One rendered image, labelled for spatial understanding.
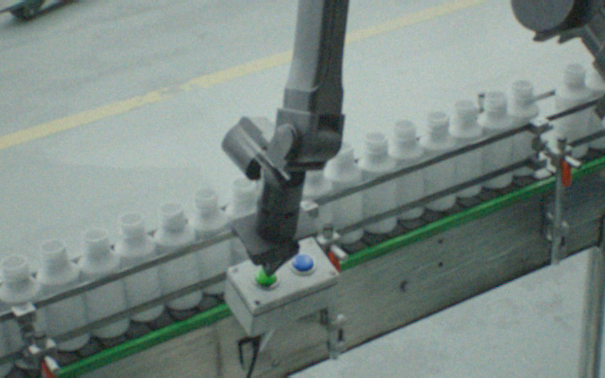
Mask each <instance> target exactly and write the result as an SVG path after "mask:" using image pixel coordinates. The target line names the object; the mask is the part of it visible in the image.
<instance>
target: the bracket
mask: <svg viewBox="0 0 605 378"><path fill-rule="evenodd" d="M486 94H487V93H486V92H480V93H478V103H476V104H475V107H476V116H477V115H481V114H483V113H484V112H485V107H484V105H485V99H486ZM528 122H529V123H530V130H528V131H529V132H530V133H532V134H534V135H536V136H537V137H535V138H533V139H532V145H531V148H532V149H533V150H535V151H536V153H534V154H532V155H529V156H527V158H528V165H527V167H528V168H530V169H532V170H533V171H535V172H537V171H539V170H542V169H544V168H547V161H548V157H546V156H545V155H543V154H541V152H544V151H545V152H547V153H549V154H550V165H551V166H553V167H555V182H554V201H553V217H552V216H551V215H550V210H551V204H552V195H549V196H546V197H544V198H543V207H542V212H543V213H545V212H546V217H547V218H544V219H542V229H541V235H545V239H546V241H547V242H549V243H550V244H551V247H550V248H549V249H548V255H549V257H550V258H551V259H550V264H551V265H553V266H558V265H559V264H560V259H561V258H563V257H565V256H566V255H567V248H566V246H565V242H566V235H567V234H568V232H569V230H568V229H569V228H568V225H566V223H564V221H562V213H563V196H564V186H566V187H568V186H569V184H570V178H571V168H572V167H573V168H574V169H577V170H581V169H582V167H583V164H582V163H580V162H578V161H575V160H574V159H572V148H571V147H569V146H567V145H566V143H567V137H565V136H558V137H557V138H556V140H557V144H556V148H553V147H551V146H549V145H548V140H547V139H545V138H544V137H542V136H541V135H542V134H545V133H547V132H549V121H548V120H546V119H544V118H542V117H537V118H534V119H531V120H529V121H528ZM301 205H302V207H303V208H304V209H305V211H306V212H307V213H308V215H309V216H310V217H311V219H313V218H316V217H318V205H317V204H315V203H314V202H313V201H312V200H310V199H308V200H306V201H303V202H301ZM551 221H552V225H551ZM550 225H551V226H550ZM321 228H322V234H321V233H320V232H319V229H318V234H317V237H315V236H314V235H312V236H310V237H311V238H313V241H314V242H315V243H316V245H317V246H318V247H319V249H320V250H321V252H322V253H323V254H324V256H325V257H326V258H327V260H328V261H329V262H330V264H332V265H333V267H334V268H335V269H336V271H337V272H338V273H339V275H340V272H341V269H340V260H341V261H342V262H346V261H347V260H348V255H346V254H345V253H344V252H343V251H342V248H341V236H340V235H339V234H338V233H336V232H335V231H334V224H333V223H329V222H326V223H323V224H322V225H321ZM549 233H550V235H551V237H552V239H550V238H549ZM310 237H307V238H310ZM314 238H315V240H314ZM1 276H2V274H1V271H0V284H1V283H4V281H3V279H2V277H1ZM11 309H12V311H13V315H14V318H13V319H14V320H15V322H16V323H17V324H18V326H19V327H21V328H19V330H20V335H21V339H22V340H23V342H24V343H25V345H24V346H21V347H20V350H21V354H22V360H23V362H24V363H25V364H26V366H27V367H28V368H29V367H32V366H33V367H34V369H35V370H39V369H40V371H41V376H42V378H56V375H57V374H59V372H60V369H59V368H58V366H57V365H56V364H55V362H57V361H58V355H57V350H56V345H55V343H54V342H53V341H52V339H47V338H46V332H45V331H44V330H37V329H36V328H35V326H34V325H33V324H30V323H33V322H35V321H37V316H36V311H35V308H34V307H33V306H32V304H31V303H30V302H29V301H27V302H24V303H22V304H19V305H16V306H13V307H11ZM321 321H322V325H325V326H326V331H327V332H329V340H328V341H326V347H328V349H329V351H330V358H331V359H332V360H338V359H340V352H342V351H344V350H346V349H347V344H348V341H347V339H346V338H345V330H344V327H345V326H346V322H347V318H346V316H344V315H342V314H341V313H338V303H337V291H336V296H335V300H334V304H333V305H331V306H328V307H325V308H324V309H321ZM22 326H23V327H22Z"/></svg>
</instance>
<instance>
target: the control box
mask: <svg viewBox="0 0 605 378"><path fill-rule="evenodd" d="M299 245H300V252H299V254H307V255H309V256H310V257H311V258H312V260H313V267H312V269H311V270H310V271H307V272H300V271H297V270H296V269H294V268H293V266H292V260H293V259H292V260H290V261H289V262H288V263H286V264H285V265H284V266H283V267H281V268H280V269H279V270H278V271H277V272H276V276H277V278H276V283H275V284H273V285H271V286H262V285H259V284H258V283H257V282H256V281H255V274H256V272H257V271H258V270H259V269H261V266H259V267H255V266H253V264H252V263H251V261H248V262H246V263H243V264H240V265H238V266H235V267H233V268H230V269H228V272H227V280H226V288H225V295H224V299H225V301H226V302H227V304H228V305H229V307H230V308H231V310H232V311H233V313H234V315H235V316H236V318H237V319H238V321H239V322H240V324H241V325H242V327H243V328H244V330H245V331H246V333H247V334H248V336H249V337H254V336H256V339H253V340H251V341H249V342H246V343H244V344H241V348H242V358H243V368H244V371H246V370H248V369H249V371H248V373H247V376H246V378H251V375H252V373H253V370H254V367H255V366H258V365H260V364H262V363H265V362H267V361H270V360H272V351H271V339H270V336H271V334H272V333H273V331H274V329H275V328H276V327H279V326H281V325H284V324H286V323H289V322H291V321H294V320H296V319H298V318H301V317H303V316H306V315H308V314H311V313H313V312H316V311H318V310H321V309H323V308H325V307H328V306H331V305H333V304H334V300H335V296H336V291H337V287H338V282H339V279H340V275H339V273H338V272H337V271H336V269H335V268H334V267H333V265H332V264H330V262H329V261H328V260H327V258H326V257H325V256H324V254H323V253H322V252H321V250H320V249H319V247H318V246H317V245H316V243H315V242H314V241H313V238H311V237H310V238H307V240H304V241H301V242H299Z"/></svg>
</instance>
